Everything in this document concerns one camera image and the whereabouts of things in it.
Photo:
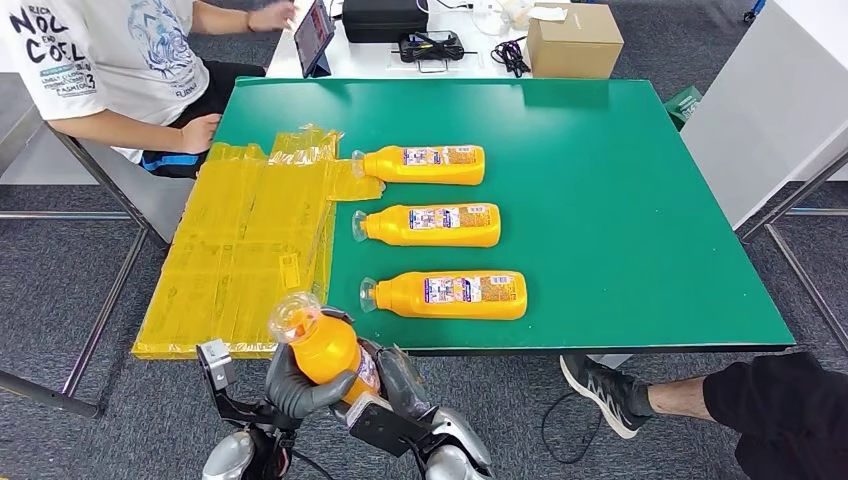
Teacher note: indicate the green bag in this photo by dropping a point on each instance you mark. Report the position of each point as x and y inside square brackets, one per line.
[686, 106]

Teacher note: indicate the white table leg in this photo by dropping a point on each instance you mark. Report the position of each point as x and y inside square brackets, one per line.
[613, 361]

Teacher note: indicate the white desk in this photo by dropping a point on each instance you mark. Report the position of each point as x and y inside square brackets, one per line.
[371, 60]

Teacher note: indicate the black tablet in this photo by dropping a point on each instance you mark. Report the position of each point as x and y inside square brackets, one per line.
[312, 33]

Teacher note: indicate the black handheld controller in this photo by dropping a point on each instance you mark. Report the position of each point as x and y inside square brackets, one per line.
[430, 46]

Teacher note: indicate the person's left hand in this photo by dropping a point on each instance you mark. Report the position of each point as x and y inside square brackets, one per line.
[272, 16]

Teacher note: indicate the white paper sheet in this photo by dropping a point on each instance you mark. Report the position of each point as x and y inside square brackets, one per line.
[546, 13]

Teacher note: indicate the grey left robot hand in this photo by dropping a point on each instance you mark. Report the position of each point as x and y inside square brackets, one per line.
[288, 391]

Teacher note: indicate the steel table frame legs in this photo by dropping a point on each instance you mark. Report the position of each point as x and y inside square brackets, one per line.
[795, 197]

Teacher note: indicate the black carrying case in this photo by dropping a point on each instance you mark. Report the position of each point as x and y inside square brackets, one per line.
[384, 20]

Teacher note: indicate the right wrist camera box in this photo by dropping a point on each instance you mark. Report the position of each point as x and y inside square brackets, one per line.
[391, 430]

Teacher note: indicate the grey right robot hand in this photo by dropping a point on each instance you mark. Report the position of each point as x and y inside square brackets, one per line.
[401, 381]

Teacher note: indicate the orange detergent bottle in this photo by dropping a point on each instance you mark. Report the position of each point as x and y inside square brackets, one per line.
[324, 351]
[430, 237]
[430, 175]
[450, 311]

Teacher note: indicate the clear plastic bag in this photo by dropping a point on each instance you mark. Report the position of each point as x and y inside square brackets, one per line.
[490, 20]

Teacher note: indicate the yellow taped cardboard board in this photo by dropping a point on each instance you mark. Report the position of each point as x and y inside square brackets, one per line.
[232, 265]

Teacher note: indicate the person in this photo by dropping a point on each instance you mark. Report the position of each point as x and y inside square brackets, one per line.
[99, 60]
[782, 404]

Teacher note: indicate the white bench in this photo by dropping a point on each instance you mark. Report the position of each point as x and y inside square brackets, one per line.
[132, 199]

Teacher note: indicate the person's right hand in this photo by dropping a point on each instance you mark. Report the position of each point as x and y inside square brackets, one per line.
[199, 132]

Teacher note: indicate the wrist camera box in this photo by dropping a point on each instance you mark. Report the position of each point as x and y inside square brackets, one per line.
[215, 364]
[391, 430]

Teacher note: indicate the white side table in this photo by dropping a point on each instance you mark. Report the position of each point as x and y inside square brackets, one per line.
[762, 112]

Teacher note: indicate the brown cardboard box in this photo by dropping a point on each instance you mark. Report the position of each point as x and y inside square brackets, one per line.
[573, 46]

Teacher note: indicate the blue caster leg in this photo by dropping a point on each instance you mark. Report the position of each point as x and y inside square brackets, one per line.
[755, 9]
[281, 6]

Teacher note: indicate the steel frame table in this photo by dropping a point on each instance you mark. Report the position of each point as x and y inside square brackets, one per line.
[66, 216]

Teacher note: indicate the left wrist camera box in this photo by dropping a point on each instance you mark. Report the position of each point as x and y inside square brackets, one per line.
[215, 364]

